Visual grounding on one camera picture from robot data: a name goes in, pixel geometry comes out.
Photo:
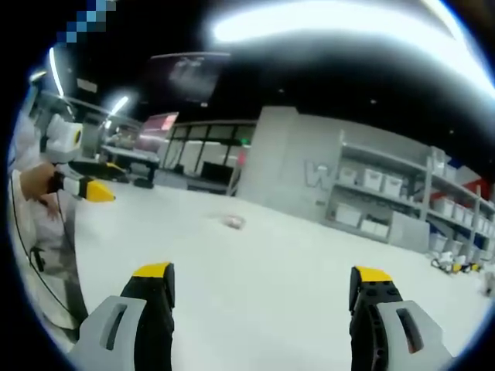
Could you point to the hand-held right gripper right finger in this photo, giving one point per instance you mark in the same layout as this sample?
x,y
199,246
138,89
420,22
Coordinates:
x,y
398,336

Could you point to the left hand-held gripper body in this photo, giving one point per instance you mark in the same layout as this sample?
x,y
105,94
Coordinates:
x,y
62,135

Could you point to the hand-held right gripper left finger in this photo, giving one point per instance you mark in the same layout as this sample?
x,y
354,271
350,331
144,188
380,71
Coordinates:
x,y
116,332

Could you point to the person's left hand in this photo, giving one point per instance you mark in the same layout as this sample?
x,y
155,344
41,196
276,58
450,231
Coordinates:
x,y
36,179

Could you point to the grey work table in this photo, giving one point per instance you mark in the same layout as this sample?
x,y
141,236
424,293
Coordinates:
x,y
131,156

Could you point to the narrow ceiling light strip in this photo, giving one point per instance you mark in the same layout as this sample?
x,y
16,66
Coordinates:
x,y
56,73
119,105

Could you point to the person in white clothes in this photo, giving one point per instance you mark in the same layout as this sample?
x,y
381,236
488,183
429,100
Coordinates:
x,y
42,235

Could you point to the pink display screen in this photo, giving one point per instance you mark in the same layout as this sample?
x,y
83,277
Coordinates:
x,y
160,129

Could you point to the pile of white yellow devices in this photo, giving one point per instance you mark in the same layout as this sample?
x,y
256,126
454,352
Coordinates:
x,y
454,264

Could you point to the black desktop monitor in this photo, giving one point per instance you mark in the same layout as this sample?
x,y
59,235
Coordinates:
x,y
216,172

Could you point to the grey metal shelf rack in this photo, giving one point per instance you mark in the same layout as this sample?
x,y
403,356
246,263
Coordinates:
x,y
425,181

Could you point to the row of white storage bins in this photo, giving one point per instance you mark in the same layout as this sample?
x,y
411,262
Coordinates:
x,y
373,179

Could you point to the large bright ceiling light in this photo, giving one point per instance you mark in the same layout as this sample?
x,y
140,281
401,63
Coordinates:
x,y
328,21

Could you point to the glass partition with dark frame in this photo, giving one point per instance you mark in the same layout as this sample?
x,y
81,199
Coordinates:
x,y
209,147

